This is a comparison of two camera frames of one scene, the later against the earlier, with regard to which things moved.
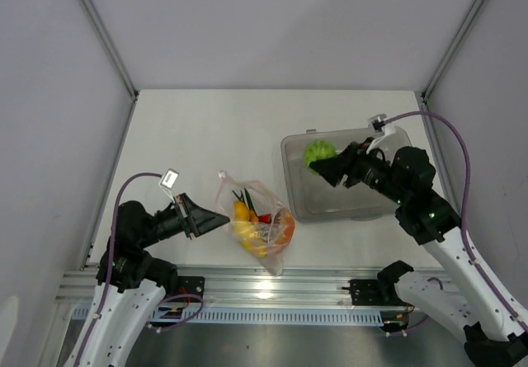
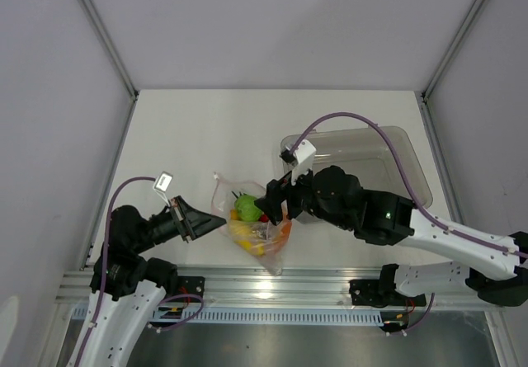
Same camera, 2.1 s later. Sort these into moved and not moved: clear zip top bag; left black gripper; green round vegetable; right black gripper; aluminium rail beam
Moved: green round vegetable; right black gripper
Not moved: clear zip top bag; left black gripper; aluminium rail beam
